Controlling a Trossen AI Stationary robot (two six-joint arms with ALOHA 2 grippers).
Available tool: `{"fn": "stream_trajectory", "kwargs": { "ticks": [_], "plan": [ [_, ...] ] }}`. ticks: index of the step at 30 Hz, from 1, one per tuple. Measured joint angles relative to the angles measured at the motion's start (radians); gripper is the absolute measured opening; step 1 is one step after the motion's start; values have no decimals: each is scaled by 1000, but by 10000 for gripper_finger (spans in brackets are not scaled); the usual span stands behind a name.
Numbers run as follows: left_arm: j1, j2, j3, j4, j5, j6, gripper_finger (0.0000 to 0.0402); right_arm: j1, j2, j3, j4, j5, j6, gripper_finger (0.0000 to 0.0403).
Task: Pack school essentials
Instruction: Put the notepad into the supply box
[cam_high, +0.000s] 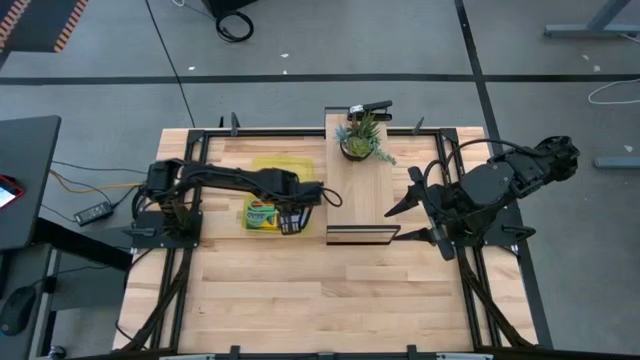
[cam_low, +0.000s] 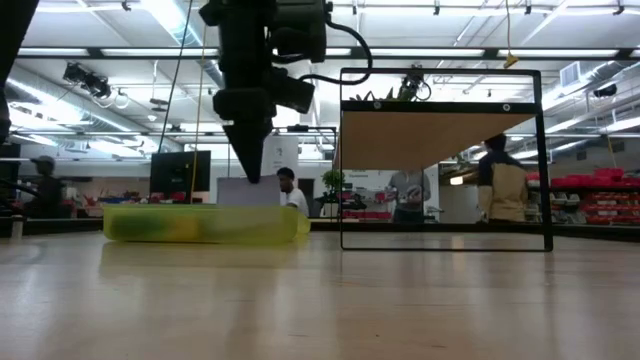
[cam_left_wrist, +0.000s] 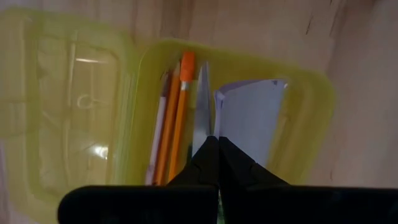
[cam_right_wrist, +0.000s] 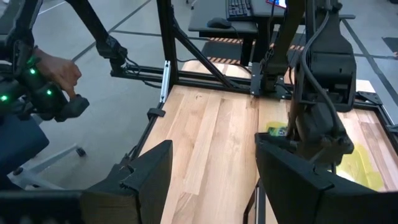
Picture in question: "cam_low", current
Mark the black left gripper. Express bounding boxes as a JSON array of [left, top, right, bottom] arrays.
[[198, 0, 335, 185]]

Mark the yellow green crayon box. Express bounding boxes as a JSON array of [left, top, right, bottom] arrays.
[[107, 213, 201, 243]]

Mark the person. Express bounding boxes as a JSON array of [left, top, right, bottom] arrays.
[[386, 169, 434, 224], [475, 132, 530, 224], [275, 166, 311, 218], [28, 154, 67, 219]]

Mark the yellow transparent plastic case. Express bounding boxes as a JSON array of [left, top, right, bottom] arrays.
[[102, 202, 312, 247]]

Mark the black monitor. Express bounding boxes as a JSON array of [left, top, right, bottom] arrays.
[[149, 150, 213, 204]]

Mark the background potted plant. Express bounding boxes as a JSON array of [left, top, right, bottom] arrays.
[[319, 169, 347, 219]]

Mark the potted succulent plant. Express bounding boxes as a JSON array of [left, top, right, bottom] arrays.
[[349, 74, 426, 103]]

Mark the black ceiling-mounted device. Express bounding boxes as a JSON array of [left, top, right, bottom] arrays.
[[62, 62, 113, 100]]

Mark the shelving with red bins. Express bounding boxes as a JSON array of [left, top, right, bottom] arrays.
[[527, 167, 640, 227]]

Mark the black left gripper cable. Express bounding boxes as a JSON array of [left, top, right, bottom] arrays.
[[298, 18, 374, 86]]

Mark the wooden shelf riser black frame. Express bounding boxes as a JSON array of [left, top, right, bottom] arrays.
[[338, 67, 555, 253]]

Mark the yellow hanging cord with hook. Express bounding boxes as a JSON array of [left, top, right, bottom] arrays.
[[502, 0, 520, 70]]

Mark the black aluminium table frame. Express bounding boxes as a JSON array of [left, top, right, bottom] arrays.
[[0, 214, 640, 240]]

